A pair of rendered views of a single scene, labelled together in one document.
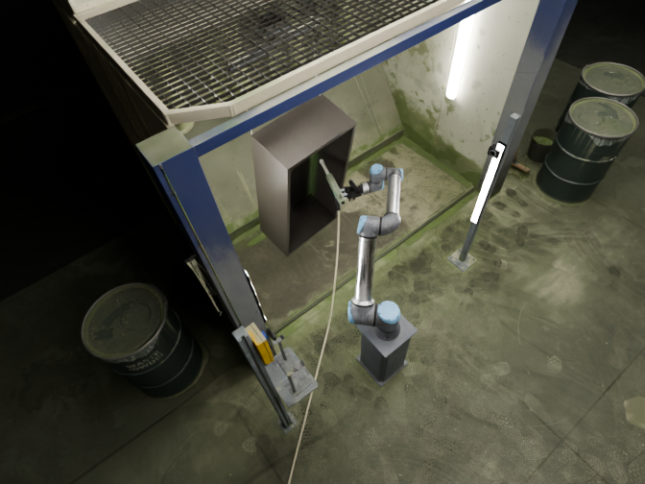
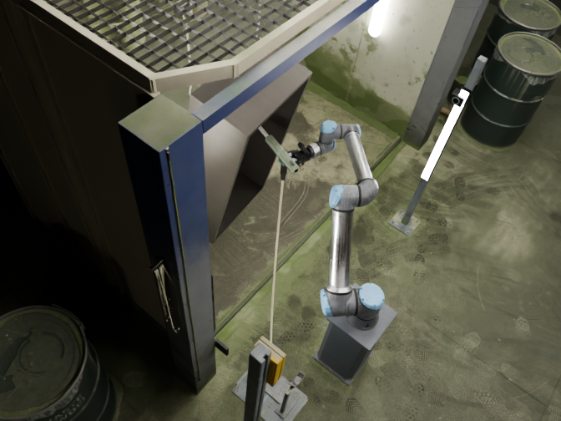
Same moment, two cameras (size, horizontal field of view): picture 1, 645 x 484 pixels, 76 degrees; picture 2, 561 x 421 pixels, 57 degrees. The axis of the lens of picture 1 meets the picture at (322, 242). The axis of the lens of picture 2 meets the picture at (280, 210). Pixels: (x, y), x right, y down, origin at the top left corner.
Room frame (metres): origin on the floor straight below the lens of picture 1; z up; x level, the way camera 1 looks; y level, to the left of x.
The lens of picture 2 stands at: (0.19, 0.69, 3.42)
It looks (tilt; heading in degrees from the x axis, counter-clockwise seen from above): 54 degrees down; 336
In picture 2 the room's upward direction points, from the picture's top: 8 degrees clockwise
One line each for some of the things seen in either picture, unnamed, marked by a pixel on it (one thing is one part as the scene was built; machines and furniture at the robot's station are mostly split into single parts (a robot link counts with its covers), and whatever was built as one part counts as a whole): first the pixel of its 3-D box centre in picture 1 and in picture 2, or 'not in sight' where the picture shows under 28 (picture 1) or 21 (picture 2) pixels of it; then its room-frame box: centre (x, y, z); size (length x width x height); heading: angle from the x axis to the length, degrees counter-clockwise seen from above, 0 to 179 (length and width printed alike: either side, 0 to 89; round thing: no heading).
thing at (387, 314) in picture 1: (387, 315); (367, 301); (1.22, -0.38, 0.83); 0.17 x 0.15 x 0.18; 76
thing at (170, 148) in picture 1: (231, 287); (185, 295); (1.36, 0.60, 1.14); 0.18 x 0.18 x 2.29; 33
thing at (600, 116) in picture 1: (602, 117); (531, 53); (2.91, -2.62, 0.86); 0.54 x 0.54 x 0.01
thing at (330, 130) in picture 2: (377, 173); (329, 132); (2.16, -0.45, 1.21); 0.12 x 0.09 x 0.12; 76
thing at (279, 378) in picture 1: (289, 375); (270, 394); (0.90, 0.30, 0.78); 0.31 x 0.23 x 0.01; 33
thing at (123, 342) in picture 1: (125, 320); (27, 360); (1.37, 1.39, 0.86); 0.54 x 0.54 x 0.01
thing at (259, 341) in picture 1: (259, 345); (267, 362); (0.85, 0.36, 1.42); 0.12 x 0.06 x 0.26; 33
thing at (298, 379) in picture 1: (288, 364); (275, 380); (0.91, 0.28, 0.95); 0.26 x 0.15 x 0.32; 33
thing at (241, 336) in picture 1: (270, 389); (252, 415); (0.82, 0.41, 0.82); 0.06 x 0.06 x 1.64; 33
